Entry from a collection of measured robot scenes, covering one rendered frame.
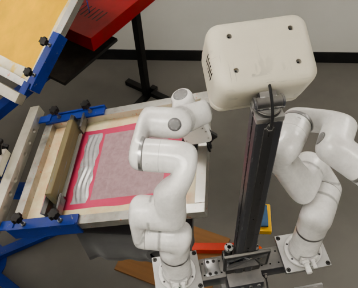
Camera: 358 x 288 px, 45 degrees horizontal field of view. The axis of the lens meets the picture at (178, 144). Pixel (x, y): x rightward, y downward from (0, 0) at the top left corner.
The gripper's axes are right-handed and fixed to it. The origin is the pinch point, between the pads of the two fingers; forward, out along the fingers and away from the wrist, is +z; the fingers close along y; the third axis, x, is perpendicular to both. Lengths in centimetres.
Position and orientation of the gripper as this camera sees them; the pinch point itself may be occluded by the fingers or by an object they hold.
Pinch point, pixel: (202, 146)
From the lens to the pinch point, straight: 166.2
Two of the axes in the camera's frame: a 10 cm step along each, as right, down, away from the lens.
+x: 0.7, -7.7, 6.3
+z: 3.1, 6.2, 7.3
